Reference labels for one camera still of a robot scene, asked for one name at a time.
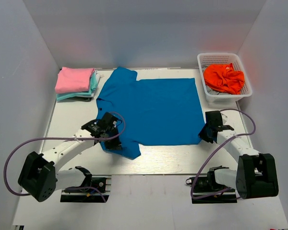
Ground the orange t shirt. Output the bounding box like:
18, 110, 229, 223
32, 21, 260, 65
202, 63, 245, 95

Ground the folded mint t shirt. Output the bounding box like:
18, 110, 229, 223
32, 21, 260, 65
56, 70, 100, 101

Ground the grey t shirt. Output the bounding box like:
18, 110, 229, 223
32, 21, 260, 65
205, 85, 229, 95

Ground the folded pink t shirt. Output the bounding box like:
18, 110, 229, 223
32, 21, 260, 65
55, 67, 95, 94

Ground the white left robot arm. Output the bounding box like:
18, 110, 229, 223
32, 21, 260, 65
18, 112, 125, 202

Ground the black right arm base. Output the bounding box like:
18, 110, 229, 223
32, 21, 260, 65
192, 176, 237, 204

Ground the white plastic laundry basket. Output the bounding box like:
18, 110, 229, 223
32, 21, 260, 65
197, 53, 252, 103

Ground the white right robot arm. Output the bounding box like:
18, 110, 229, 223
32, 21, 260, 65
199, 110, 279, 199

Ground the blue t shirt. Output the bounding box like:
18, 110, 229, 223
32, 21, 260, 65
96, 67, 204, 159

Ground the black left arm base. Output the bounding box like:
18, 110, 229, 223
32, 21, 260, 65
60, 175, 111, 203

